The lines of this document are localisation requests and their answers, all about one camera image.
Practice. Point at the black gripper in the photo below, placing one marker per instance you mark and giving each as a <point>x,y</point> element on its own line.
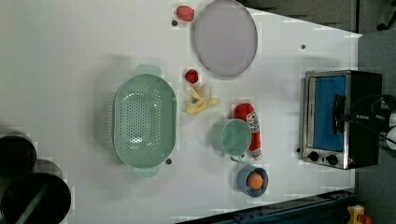
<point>360,118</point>

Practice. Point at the silver toaster oven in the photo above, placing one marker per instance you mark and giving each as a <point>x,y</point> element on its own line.
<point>340,127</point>

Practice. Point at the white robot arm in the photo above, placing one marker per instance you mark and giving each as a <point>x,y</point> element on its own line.
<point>383,105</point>

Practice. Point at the red ketchup bottle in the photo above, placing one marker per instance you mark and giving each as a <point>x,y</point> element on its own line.
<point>247,113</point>

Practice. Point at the orange egg toy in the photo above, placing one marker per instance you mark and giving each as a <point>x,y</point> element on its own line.
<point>255,181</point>

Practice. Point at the blue bowl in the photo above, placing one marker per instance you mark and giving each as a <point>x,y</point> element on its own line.
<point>242,180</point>

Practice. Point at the mint green cup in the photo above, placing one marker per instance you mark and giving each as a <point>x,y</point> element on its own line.
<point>232,137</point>

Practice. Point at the round lilac plate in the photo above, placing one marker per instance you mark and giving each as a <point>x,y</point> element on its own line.
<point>225,38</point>

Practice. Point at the peeled banana toy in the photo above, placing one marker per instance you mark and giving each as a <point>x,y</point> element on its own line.
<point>201,100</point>

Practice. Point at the red strawberry toy near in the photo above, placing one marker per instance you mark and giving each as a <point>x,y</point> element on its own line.
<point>192,76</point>

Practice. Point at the red strawberry toy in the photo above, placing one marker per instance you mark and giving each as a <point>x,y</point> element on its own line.
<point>185,13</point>
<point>192,76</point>

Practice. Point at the red strawberry toy far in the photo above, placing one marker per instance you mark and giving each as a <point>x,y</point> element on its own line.
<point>185,13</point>

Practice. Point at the mint green colander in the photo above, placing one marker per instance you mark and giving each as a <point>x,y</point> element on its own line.
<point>145,121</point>

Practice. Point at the black cylinder container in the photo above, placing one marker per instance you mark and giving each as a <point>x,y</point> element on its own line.
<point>32,190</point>

